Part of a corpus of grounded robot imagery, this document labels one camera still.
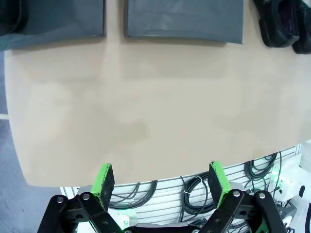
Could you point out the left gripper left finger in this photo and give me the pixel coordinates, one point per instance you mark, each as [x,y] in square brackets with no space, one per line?
[105,187]

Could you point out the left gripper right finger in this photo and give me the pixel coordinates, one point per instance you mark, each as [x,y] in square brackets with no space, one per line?
[216,184]

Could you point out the black buckle loafer shoe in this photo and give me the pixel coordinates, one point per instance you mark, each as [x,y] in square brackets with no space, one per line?
[303,46]
[274,24]

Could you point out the low black shoe stand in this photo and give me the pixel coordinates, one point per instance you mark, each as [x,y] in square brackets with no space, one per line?
[68,19]

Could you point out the white box green logo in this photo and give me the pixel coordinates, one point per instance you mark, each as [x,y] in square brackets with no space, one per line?
[126,219]

